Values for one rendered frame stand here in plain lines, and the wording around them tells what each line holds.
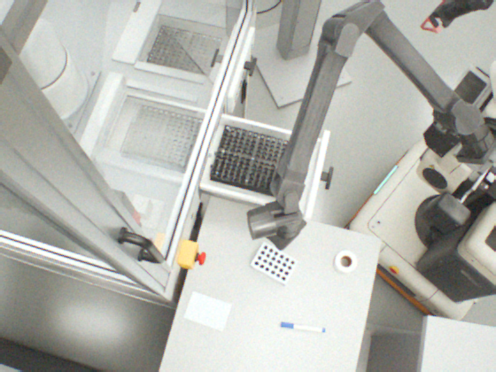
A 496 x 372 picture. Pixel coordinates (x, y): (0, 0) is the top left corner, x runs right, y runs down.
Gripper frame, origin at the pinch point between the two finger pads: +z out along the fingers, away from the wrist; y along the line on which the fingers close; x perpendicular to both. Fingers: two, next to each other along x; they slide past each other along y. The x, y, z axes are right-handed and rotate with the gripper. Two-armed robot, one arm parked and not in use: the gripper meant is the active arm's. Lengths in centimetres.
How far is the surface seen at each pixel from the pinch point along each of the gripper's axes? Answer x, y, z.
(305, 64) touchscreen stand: -67, -105, 88
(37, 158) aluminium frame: -10, 34, -88
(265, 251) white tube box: -2.2, 2.2, 17.3
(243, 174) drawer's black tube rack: -22.6, -8.2, 7.4
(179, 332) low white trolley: -3.5, 37.9, 22.3
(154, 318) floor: -25, 44, 98
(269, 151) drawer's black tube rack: -22.3, -19.7, 8.3
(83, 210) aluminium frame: -10, 34, -74
